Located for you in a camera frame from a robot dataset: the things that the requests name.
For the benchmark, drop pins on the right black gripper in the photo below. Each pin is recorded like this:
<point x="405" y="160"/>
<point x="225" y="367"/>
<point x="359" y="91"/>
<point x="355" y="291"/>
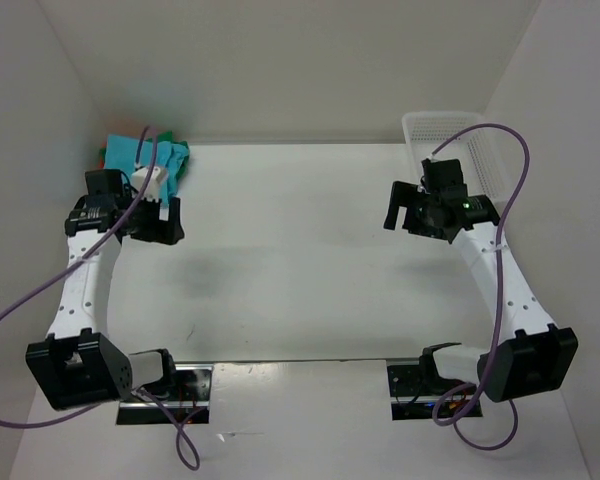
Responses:
<point x="402" y="195"/>

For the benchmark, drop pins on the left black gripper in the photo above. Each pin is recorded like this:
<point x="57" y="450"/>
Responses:
<point x="163" y="231"/>

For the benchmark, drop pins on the light blue t-shirt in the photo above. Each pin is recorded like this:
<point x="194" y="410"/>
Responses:
<point x="145" y="155"/>

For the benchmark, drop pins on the green t-shirt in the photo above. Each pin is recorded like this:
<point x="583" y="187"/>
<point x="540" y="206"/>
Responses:
<point x="172" y="145"/>

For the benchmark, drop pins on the orange t-shirt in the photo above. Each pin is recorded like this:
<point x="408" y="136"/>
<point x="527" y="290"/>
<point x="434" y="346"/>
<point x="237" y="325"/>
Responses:
<point x="102" y="156"/>

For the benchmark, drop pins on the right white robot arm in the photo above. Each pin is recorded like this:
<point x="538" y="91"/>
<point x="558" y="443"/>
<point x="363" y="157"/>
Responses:
<point x="529" y="354"/>

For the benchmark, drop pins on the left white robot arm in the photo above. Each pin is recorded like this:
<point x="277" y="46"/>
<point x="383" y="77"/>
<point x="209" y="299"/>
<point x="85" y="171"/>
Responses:
<point x="77" y="365"/>

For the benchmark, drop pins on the white plastic basket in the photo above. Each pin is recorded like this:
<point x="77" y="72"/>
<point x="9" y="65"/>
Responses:
<point x="482" y="167"/>

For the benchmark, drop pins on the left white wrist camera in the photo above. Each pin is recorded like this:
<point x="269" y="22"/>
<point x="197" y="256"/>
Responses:
<point x="151" y="184"/>

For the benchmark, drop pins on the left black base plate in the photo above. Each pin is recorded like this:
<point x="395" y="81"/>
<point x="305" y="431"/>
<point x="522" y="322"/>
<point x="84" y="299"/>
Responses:
<point x="187" y="400"/>

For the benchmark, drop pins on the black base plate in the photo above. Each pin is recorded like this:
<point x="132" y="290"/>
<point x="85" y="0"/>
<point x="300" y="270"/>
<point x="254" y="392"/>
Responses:
<point x="187" y="400"/>
<point x="412" y="398"/>

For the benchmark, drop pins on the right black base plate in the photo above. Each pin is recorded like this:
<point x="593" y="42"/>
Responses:
<point x="412" y="398"/>

